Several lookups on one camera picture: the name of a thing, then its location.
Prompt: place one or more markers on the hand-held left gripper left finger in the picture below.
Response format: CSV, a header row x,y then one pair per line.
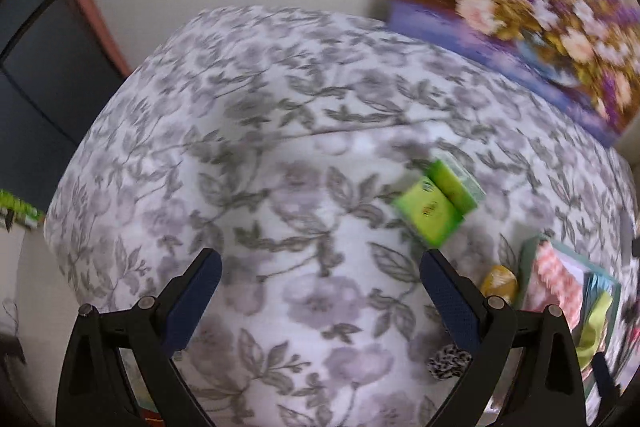
x,y
197,297

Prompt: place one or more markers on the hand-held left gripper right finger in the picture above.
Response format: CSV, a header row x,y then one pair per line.
x,y
447,297

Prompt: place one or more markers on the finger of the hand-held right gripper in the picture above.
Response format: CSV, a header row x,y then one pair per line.
x,y
604,377

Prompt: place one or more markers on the teal blue cloth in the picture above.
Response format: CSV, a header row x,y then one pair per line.
x,y
597,289

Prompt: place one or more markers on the teal rimmed storage box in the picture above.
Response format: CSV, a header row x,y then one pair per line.
x,y
527,257

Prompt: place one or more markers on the pink white fuzzy sock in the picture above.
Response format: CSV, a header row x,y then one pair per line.
x,y
550,277

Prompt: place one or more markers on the leopard print scrunchie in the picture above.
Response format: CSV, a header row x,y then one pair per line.
x,y
447,362

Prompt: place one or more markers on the light green tissue pack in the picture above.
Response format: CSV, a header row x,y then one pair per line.
x,y
430,212

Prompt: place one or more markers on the dark green tissue pack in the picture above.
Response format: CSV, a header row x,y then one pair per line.
x,y
460,184

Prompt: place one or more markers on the grey floral printed blanket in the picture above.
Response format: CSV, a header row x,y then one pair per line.
x,y
280,132

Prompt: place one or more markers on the green printed packet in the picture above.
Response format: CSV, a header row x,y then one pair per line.
x,y
20,209

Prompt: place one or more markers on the dark cabinet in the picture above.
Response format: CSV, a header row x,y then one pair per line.
x,y
40,82

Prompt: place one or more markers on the salmon pink board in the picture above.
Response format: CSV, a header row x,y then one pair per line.
x,y
97,27

